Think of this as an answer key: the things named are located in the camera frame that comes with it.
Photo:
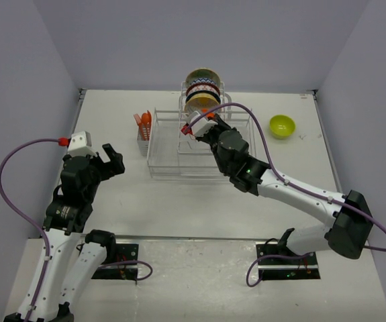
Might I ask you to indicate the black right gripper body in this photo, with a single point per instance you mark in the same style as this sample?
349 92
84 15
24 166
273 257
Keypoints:
212 138

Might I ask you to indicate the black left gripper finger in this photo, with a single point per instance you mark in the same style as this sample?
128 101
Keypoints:
114 157
97 160

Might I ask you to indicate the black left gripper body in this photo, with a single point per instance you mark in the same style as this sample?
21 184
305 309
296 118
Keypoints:
101 172

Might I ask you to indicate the orange bowl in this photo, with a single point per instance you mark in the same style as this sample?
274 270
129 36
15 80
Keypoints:
208 114

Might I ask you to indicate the lime green bowl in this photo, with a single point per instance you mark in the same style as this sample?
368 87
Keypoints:
281 126

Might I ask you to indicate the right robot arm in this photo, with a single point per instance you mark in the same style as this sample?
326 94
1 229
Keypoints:
344 224

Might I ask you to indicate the white cutlery caddy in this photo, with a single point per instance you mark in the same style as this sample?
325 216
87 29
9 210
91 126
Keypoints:
143 145

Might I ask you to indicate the orange plastic fork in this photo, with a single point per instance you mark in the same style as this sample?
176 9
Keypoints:
139 124

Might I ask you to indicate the orange plastic spoon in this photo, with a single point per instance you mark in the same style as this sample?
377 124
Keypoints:
143 118

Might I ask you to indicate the orange plastic knife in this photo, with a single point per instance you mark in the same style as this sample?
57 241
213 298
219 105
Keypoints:
148 123

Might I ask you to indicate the yellow patterned bowl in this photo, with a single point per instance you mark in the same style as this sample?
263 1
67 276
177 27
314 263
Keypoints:
201 101

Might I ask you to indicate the red rimmed patterned bowl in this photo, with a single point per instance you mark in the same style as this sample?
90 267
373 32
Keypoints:
206 88

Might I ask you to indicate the blue zigzag patterned bowl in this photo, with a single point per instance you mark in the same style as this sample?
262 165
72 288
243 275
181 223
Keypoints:
203 75

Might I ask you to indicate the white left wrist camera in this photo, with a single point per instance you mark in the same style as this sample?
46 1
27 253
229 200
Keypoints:
80 145

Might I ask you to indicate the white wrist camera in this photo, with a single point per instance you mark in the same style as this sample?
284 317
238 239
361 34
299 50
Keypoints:
80 145
197 125

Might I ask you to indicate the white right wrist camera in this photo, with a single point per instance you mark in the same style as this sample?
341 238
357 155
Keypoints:
197 125

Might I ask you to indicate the white wire dish rack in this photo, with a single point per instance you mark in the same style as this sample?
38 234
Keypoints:
174 156

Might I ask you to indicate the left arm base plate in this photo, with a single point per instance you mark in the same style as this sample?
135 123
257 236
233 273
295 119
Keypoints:
123 253

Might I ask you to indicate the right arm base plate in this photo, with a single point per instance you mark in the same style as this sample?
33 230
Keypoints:
289 269

